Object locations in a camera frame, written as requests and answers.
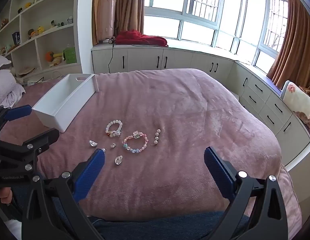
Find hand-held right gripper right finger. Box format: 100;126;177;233
204;147;288;240

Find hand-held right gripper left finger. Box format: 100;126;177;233
22;149;106;240

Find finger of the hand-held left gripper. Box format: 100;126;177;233
0;128;60;173
0;105;32;137

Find white rectangular storage box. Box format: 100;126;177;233
32;74;99;133

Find white bead bracelet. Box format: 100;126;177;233
105;120;123;138

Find pink bead bracelet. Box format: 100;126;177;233
122;131;148;154

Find person's left hand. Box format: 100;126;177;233
0;188;13;204

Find light pink pillow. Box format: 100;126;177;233
0;69;26;108

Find white pillow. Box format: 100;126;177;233
0;55;12;72

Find person's legs in jeans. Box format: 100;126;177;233
10;185;248;240

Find green box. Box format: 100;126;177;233
63;47;77;64

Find white bookshelf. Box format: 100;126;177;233
0;0;81;85

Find cream plush cushion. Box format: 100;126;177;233
282;81;310;124

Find white window seat cabinet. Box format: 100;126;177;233
91;45;310;168

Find red blanket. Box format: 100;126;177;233
115;29;169;47

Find brown curtain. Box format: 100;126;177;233
267;0;310;90
92;0;145;45

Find bay window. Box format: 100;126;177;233
143;0;290;70

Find black cable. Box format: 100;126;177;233
107;37;116;73

